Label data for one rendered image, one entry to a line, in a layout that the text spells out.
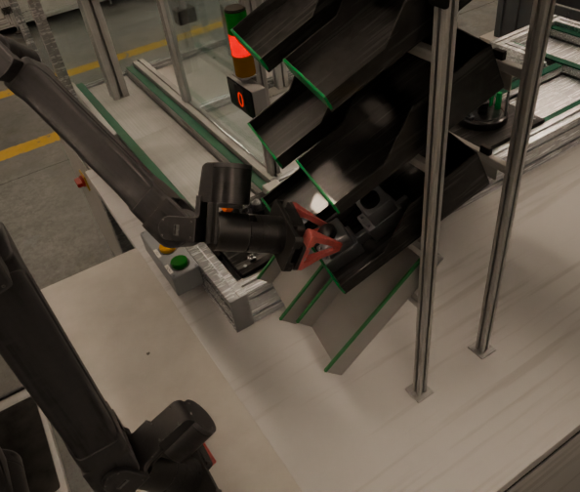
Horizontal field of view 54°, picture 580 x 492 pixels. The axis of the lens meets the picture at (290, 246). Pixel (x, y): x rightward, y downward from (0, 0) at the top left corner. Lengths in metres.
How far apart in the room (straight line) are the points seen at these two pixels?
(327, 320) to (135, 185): 0.45
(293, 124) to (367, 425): 0.58
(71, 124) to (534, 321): 0.99
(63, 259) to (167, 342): 1.84
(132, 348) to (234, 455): 0.37
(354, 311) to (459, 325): 0.32
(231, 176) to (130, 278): 0.77
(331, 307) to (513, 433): 0.40
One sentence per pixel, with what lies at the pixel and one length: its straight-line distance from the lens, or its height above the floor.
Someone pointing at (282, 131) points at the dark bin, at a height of 1.37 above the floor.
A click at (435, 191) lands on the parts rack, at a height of 1.36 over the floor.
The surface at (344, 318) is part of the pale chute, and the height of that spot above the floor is 1.04.
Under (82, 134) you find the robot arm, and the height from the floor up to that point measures 1.45.
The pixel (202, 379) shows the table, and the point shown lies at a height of 0.86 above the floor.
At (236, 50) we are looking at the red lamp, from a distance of 1.38.
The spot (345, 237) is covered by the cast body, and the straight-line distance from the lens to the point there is 0.88.
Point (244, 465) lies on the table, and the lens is 1.13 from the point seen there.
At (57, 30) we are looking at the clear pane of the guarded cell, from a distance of 2.45.
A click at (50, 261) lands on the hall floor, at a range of 3.15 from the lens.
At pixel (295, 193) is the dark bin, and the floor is 1.21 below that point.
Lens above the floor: 1.85
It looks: 41 degrees down
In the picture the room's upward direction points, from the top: 8 degrees counter-clockwise
